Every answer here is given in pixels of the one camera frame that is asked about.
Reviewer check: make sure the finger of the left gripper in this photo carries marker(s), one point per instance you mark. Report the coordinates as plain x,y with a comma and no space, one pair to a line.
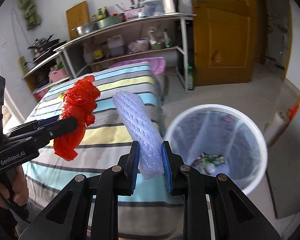
54,129
30,126

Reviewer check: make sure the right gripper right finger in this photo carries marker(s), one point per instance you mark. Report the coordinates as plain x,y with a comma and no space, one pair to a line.
171,163

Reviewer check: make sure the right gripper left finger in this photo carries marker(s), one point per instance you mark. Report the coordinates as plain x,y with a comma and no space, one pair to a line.
128,175

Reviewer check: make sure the white foam fruit net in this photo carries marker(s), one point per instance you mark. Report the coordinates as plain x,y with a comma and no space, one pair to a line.
132,112

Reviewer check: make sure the red plastic bag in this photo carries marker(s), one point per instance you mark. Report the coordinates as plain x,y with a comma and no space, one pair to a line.
79,102

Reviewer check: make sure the white trash bin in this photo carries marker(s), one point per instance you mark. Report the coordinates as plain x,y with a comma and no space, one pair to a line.
221,130

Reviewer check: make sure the striped tablecloth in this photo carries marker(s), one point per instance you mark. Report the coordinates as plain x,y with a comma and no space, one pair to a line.
150,213

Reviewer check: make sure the pink woven basket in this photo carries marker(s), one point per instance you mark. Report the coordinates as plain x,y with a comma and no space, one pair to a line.
56,74

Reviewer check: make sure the black wok with pots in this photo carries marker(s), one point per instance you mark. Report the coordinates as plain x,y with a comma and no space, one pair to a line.
43,48

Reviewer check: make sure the dark sauce bottle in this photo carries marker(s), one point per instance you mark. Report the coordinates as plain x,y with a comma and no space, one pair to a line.
97,50

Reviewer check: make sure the pink plastic stool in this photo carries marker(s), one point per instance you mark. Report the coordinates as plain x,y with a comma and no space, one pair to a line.
157,64

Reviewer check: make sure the steel mixing bowl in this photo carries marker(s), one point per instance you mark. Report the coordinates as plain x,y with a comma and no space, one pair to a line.
85,28

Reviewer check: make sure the white jerrycan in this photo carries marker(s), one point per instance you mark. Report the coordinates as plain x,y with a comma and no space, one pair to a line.
116,46

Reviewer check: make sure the wooden cutting board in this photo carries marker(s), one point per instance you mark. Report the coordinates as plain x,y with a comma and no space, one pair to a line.
77,16

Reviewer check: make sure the green enamel basin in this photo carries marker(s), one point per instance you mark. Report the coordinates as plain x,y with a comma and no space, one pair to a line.
109,21

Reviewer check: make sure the white plastic tub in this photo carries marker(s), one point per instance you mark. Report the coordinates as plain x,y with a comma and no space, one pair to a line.
143,44

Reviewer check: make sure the green hanging cloth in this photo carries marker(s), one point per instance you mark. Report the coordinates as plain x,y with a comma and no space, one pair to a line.
30,13

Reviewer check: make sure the white metal shelf rack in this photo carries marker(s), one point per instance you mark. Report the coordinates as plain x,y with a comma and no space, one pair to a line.
105,45

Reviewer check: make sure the pink utensil basket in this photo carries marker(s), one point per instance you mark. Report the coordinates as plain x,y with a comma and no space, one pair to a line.
132,14

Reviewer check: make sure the orange wooden door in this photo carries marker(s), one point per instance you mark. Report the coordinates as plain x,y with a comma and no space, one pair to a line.
225,39

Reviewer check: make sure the clear plastic storage box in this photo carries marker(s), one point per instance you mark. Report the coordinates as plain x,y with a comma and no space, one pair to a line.
153,8

